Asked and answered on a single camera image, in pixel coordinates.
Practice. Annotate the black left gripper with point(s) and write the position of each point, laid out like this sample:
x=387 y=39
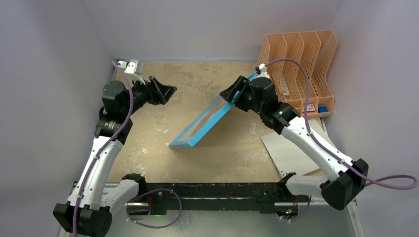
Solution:
x=155 y=97

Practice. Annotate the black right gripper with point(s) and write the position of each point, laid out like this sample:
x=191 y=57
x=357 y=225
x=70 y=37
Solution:
x=242 y=97

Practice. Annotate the blue wooden picture frame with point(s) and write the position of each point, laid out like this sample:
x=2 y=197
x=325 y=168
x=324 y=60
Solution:
x=195 y=131

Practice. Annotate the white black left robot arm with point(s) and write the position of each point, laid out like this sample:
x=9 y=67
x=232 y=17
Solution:
x=104 y=147

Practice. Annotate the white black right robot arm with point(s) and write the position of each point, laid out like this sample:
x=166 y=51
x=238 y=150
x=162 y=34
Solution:
x=341 y=181

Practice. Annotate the orange plastic file organizer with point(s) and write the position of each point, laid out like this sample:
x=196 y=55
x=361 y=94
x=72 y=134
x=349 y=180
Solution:
x=298 y=65

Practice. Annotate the red white small card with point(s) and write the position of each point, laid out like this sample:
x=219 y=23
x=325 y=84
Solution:
x=309 y=108

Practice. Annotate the blue small object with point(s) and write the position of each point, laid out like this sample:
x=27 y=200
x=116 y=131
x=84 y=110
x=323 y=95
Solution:
x=322 y=109

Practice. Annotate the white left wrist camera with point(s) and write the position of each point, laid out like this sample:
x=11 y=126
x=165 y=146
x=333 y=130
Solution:
x=132 y=70

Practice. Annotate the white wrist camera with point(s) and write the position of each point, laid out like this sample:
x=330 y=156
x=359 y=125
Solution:
x=132 y=70
x=261 y=72

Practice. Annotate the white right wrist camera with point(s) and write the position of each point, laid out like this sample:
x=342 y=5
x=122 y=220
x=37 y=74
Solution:
x=261 y=72

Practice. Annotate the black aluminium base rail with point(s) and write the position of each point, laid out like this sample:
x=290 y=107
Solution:
x=265 y=198

